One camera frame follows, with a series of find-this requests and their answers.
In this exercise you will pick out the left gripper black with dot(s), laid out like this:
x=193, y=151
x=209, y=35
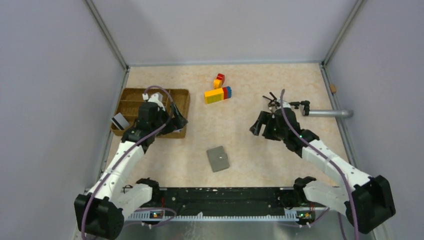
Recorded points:
x=174, y=123

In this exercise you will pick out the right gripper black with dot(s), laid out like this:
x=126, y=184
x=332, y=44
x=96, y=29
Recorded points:
x=266, y=118

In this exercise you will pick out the grey card holder wallet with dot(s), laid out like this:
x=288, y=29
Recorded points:
x=218, y=159

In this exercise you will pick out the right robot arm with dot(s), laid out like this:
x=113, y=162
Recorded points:
x=366, y=201

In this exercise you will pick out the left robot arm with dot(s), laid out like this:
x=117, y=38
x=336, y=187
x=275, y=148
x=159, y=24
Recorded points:
x=103, y=211

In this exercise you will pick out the card with stripe left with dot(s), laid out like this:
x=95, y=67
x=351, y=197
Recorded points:
x=120, y=122

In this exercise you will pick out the yellow toy block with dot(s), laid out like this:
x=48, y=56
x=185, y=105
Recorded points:
x=213, y=96

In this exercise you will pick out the brown woven tray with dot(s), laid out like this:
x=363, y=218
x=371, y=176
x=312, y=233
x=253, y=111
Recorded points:
x=131, y=99

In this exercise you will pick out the small red yellow block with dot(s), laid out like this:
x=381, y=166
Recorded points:
x=219, y=81

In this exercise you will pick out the red blue toy block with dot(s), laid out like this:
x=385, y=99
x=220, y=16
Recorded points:
x=227, y=92

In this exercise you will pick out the small wooden cork piece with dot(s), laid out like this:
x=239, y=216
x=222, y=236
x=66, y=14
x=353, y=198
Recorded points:
x=332, y=88

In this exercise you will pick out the silver metal tube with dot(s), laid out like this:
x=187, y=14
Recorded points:
x=341, y=113

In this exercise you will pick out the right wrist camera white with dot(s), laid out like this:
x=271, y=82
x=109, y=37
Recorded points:
x=285, y=104

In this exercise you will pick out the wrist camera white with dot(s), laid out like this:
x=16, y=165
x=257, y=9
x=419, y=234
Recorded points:
x=154, y=98
x=285, y=104

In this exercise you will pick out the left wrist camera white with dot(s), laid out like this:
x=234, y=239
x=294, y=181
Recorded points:
x=154, y=98

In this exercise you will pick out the black tripod camera mount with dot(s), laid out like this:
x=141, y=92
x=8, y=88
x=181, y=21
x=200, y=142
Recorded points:
x=274, y=104

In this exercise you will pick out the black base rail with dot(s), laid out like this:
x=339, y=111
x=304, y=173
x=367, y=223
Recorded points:
x=228, y=201

